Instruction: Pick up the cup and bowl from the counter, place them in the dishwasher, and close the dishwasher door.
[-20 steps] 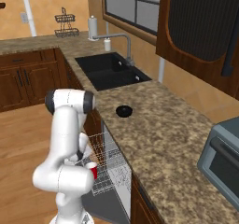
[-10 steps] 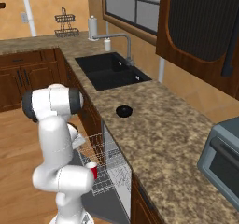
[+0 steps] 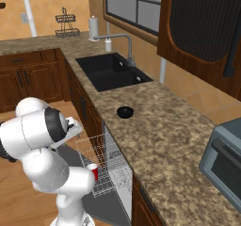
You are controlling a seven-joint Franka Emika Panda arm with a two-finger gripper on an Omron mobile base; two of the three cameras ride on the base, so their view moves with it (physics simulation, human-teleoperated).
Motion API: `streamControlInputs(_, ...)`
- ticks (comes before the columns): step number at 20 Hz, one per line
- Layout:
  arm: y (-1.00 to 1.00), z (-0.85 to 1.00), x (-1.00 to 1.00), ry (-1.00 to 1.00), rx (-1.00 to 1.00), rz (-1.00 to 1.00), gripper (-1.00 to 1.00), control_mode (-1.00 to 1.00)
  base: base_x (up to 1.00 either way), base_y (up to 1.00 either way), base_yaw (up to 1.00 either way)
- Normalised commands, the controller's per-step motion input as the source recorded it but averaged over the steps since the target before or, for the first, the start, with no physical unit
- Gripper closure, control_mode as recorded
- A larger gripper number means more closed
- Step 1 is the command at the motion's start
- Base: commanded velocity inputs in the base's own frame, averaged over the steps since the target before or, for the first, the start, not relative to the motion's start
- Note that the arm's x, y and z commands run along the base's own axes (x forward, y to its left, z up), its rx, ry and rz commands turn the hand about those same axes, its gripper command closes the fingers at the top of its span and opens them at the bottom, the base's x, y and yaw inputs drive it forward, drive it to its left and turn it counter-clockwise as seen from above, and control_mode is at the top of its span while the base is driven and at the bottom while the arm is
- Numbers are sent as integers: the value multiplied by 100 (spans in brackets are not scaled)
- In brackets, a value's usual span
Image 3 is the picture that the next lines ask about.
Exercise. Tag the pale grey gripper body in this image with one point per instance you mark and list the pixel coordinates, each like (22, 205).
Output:
(69, 137)

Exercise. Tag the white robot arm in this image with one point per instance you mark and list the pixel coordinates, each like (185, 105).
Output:
(40, 170)

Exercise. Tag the brown cupboard door under sink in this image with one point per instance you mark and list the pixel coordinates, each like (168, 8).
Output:
(91, 113)

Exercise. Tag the red cup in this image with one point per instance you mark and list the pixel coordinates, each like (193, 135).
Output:
(93, 172)

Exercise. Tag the black bowl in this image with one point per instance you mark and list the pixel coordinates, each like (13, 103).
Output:
(125, 112)

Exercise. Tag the dishwasher with white inside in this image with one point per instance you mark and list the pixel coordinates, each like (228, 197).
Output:
(125, 189)

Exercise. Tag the dark grey dishwasher door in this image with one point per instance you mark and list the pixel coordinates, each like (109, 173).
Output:
(109, 207)

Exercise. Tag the brown cupboard door beside dishwasher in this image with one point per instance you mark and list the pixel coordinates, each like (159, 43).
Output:
(141, 209)

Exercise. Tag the brown run of cupboards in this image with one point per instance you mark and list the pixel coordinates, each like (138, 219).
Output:
(37, 79)

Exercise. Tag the black double sink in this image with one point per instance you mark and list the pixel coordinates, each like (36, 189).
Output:
(106, 69)

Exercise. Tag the white soap bottle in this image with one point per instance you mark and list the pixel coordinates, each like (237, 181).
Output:
(108, 45)

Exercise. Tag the grey tap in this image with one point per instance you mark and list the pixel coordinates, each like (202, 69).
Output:
(128, 44)

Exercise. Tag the white paper towel roll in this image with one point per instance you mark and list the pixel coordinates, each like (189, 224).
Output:
(93, 27)

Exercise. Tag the grey toaster oven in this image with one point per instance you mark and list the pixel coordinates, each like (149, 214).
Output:
(224, 164)

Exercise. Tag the grey wall outlet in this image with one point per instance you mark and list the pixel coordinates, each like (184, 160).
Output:
(24, 18)

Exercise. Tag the window with brown frame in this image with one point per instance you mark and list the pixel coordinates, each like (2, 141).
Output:
(135, 11)

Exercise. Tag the brown wall cupboard door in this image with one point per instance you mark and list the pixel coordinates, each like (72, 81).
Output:
(194, 25)

